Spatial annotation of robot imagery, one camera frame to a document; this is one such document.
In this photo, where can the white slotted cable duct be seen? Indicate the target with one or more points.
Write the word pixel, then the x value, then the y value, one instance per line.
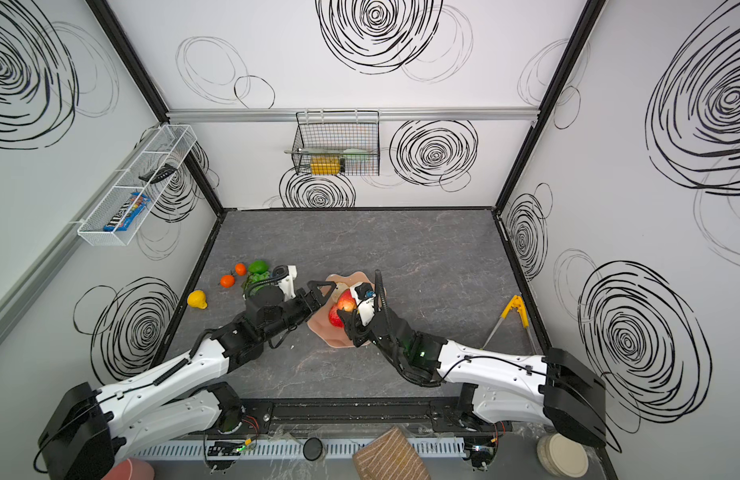
pixel 217 450

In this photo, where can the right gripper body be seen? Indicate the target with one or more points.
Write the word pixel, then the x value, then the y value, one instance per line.
pixel 368 324

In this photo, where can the green fake lime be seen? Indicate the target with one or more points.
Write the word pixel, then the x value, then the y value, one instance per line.
pixel 258 267

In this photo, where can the red fake apple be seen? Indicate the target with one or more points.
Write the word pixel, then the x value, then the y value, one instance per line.
pixel 334 318

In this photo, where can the striped brown cloth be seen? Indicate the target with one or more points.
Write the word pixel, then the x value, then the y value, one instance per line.
pixel 390 456

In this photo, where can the yellow fake pear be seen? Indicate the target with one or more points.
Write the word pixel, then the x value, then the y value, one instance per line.
pixel 198 300

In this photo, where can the pink cup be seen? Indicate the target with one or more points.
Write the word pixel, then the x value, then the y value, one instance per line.
pixel 131 469

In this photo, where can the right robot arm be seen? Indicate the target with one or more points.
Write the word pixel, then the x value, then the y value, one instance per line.
pixel 555 388

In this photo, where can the red fake strawberry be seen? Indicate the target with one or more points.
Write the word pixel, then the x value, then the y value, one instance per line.
pixel 346 302

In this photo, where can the white wire wall shelf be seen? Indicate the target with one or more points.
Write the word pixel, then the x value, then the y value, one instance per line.
pixel 171 200

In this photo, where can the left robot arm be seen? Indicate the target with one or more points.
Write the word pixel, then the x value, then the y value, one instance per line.
pixel 94 429

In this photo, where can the blue candy packet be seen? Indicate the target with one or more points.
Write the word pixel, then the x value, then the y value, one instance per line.
pixel 128 212

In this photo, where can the yellow sponge in basket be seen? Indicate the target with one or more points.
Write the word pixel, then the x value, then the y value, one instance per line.
pixel 326 165

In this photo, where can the black remote control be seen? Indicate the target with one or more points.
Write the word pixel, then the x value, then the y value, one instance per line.
pixel 158 175

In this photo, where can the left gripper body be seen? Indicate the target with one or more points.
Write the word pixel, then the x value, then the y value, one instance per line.
pixel 307 297

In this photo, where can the green fake grapes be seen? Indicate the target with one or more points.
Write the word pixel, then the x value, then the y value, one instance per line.
pixel 253 280

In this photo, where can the green item in basket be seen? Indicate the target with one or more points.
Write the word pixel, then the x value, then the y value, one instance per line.
pixel 330 152

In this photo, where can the pink wavy fruit bowl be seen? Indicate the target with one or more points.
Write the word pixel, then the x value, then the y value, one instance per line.
pixel 320 324

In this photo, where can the black wire wall basket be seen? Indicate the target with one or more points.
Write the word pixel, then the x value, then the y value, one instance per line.
pixel 339 129

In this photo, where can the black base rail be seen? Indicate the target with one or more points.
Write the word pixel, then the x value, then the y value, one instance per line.
pixel 440 414

